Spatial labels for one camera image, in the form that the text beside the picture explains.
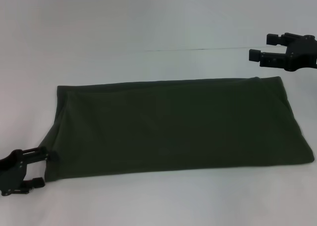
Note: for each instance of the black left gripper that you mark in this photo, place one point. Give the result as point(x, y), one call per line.
point(11, 171)

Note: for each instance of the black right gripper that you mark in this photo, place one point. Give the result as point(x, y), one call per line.
point(301, 53)

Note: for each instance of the dark green printed shirt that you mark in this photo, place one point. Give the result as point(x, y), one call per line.
point(173, 127)

